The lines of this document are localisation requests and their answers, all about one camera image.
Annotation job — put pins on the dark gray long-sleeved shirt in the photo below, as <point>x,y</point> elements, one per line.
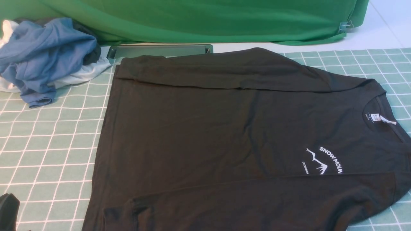
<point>244,141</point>

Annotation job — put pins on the black robot arm image left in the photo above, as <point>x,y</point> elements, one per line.
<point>9,208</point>

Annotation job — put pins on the green backdrop cloth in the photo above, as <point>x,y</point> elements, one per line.
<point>285,22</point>

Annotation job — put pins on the green checkered table cloth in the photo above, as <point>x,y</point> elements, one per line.
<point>48,153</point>

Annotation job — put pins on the metal binder clip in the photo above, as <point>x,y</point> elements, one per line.
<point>345,27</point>

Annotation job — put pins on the blue crumpled garment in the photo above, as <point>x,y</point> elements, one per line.
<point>39,54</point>

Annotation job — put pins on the white crumpled garment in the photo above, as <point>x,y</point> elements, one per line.
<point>86,73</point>

